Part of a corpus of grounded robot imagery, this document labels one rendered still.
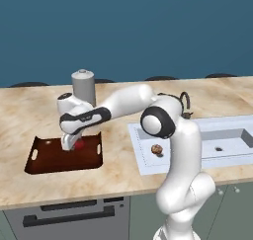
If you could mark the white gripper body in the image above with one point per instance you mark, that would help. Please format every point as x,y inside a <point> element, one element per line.
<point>68,141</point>

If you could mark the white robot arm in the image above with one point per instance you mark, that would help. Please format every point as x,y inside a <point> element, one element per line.
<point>184,145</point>

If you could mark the red round produce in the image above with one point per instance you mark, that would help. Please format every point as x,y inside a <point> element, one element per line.
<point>80,145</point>

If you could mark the dark brown tray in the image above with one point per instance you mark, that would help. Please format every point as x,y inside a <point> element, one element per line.
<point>49,158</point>

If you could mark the brown round produce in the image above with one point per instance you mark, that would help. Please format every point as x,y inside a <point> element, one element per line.
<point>156,148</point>

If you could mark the black sink faucet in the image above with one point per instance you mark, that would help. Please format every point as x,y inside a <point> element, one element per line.
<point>185,100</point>

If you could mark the pale grey sink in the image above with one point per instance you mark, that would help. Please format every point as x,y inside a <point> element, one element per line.
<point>224,142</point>

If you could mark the grey cylindrical canister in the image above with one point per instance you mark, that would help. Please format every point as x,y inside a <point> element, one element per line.
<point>84,86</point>

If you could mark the dark round stool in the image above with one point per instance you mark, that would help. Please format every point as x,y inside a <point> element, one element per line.
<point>221,75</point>
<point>29,84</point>
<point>161,78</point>
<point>104,81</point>

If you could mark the grey dishwasher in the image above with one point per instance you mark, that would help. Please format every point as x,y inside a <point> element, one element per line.
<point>66,222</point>

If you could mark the grey-green cupboard door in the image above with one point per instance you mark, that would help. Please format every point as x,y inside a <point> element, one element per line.
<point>5,227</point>
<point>235,214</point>
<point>143,217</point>

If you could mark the round cupboard knob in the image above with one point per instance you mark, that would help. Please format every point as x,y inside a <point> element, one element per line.
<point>236,189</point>
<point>220,192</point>

